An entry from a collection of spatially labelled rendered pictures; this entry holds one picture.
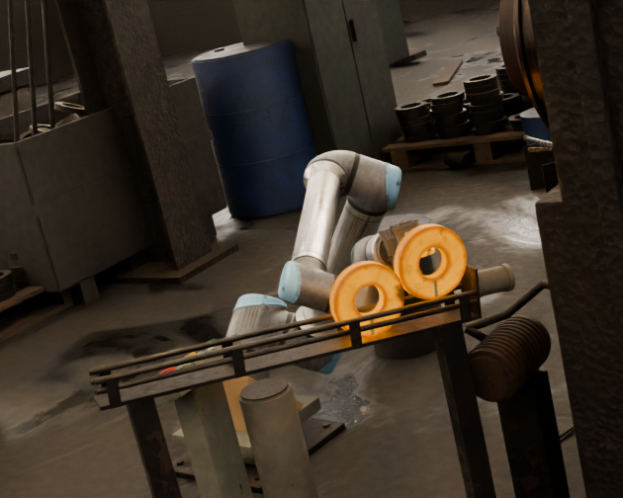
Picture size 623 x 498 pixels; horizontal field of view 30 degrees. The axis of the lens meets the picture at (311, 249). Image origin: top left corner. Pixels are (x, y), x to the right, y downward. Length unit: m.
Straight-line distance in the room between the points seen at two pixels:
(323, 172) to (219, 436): 0.77
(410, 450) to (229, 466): 0.77
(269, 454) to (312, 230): 0.55
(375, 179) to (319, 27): 3.18
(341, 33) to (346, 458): 3.45
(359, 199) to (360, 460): 0.75
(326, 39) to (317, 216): 3.48
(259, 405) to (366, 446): 0.92
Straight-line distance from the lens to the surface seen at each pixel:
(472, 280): 2.44
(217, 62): 6.11
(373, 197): 3.11
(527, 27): 2.46
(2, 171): 5.38
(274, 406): 2.54
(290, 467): 2.60
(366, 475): 3.25
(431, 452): 3.30
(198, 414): 2.62
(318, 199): 2.91
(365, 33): 6.57
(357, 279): 2.33
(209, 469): 2.68
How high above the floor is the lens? 1.48
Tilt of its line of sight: 16 degrees down
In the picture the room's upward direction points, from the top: 13 degrees counter-clockwise
